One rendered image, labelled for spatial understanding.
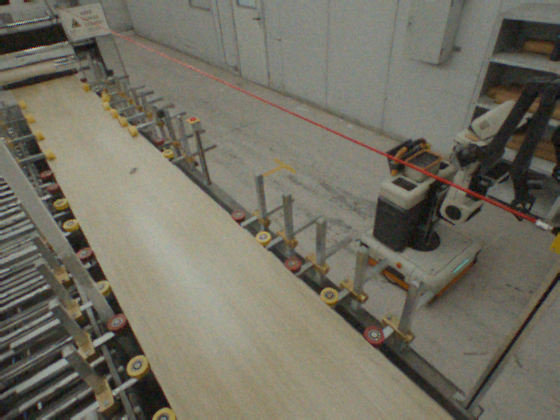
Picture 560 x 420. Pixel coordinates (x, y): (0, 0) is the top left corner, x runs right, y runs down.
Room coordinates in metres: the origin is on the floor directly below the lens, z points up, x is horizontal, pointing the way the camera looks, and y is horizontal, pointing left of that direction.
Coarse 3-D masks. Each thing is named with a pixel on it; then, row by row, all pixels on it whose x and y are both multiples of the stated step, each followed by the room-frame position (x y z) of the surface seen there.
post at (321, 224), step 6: (318, 222) 1.17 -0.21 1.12; (324, 222) 1.17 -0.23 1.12; (318, 228) 1.17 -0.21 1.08; (324, 228) 1.17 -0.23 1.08; (318, 234) 1.17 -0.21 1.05; (324, 234) 1.17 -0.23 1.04; (318, 240) 1.17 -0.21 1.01; (324, 240) 1.17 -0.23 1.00; (318, 246) 1.17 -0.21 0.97; (324, 246) 1.17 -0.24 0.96; (318, 252) 1.17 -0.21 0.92; (324, 252) 1.17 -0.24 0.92; (318, 258) 1.17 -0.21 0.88; (324, 258) 1.17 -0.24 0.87; (318, 264) 1.17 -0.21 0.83; (318, 276) 1.17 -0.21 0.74; (324, 276) 1.17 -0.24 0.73
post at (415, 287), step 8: (416, 280) 0.77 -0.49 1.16; (416, 288) 0.75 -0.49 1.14; (408, 296) 0.76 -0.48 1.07; (416, 296) 0.74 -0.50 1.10; (408, 304) 0.76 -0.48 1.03; (416, 304) 0.76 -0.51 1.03; (408, 312) 0.75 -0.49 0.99; (400, 320) 0.77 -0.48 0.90; (408, 320) 0.74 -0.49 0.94; (400, 328) 0.76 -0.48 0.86; (408, 328) 0.75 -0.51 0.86; (400, 344) 0.75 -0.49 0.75
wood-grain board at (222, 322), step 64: (64, 128) 3.03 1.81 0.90; (64, 192) 1.97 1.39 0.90; (128, 192) 1.90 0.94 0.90; (192, 192) 1.83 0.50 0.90; (128, 256) 1.30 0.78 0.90; (192, 256) 1.25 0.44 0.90; (256, 256) 1.21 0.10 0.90; (128, 320) 0.90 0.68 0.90; (192, 320) 0.87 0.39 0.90; (256, 320) 0.84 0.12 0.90; (320, 320) 0.81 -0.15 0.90; (192, 384) 0.60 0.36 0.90; (256, 384) 0.57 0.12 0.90; (320, 384) 0.55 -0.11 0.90; (384, 384) 0.53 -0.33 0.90
